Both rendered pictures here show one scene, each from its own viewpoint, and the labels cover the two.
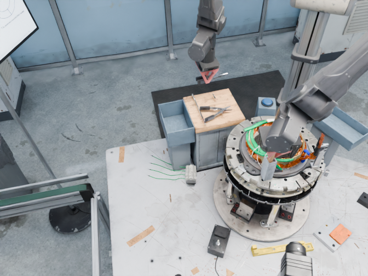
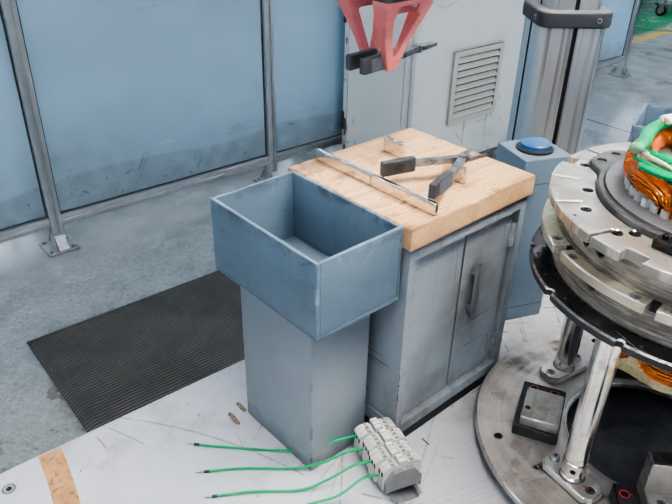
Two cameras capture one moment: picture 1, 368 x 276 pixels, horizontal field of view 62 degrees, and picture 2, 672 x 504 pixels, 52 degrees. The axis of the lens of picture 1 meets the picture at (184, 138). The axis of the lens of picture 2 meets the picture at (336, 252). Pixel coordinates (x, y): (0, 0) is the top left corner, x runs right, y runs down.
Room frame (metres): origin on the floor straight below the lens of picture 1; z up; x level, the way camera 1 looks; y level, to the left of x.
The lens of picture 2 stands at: (0.33, 0.29, 1.37)
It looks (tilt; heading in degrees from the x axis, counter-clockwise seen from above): 31 degrees down; 330
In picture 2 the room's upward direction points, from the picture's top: 1 degrees clockwise
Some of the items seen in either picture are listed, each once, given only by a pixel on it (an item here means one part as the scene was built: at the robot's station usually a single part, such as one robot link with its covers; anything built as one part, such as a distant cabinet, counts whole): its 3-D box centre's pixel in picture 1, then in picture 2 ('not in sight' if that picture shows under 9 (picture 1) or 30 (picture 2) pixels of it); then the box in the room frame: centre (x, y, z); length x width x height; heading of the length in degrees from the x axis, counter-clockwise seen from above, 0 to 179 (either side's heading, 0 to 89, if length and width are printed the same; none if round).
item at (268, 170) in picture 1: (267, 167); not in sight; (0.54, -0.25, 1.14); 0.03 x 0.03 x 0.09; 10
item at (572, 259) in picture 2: (230, 157); (604, 278); (0.65, -0.16, 1.06); 0.09 x 0.04 x 0.01; 10
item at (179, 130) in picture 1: (177, 139); (304, 328); (0.86, 0.03, 0.92); 0.17 x 0.11 x 0.28; 12
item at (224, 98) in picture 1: (212, 109); (410, 180); (0.89, -0.12, 1.05); 0.20 x 0.19 x 0.02; 102
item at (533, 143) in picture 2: (267, 101); (535, 143); (0.94, -0.35, 1.04); 0.04 x 0.04 x 0.01
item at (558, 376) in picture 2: not in sight; (563, 368); (0.77, -0.30, 0.81); 0.07 x 0.03 x 0.01; 92
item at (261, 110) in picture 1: (262, 124); (519, 232); (0.94, -0.35, 0.91); 0.07 x 0.07 x 0.25; 80
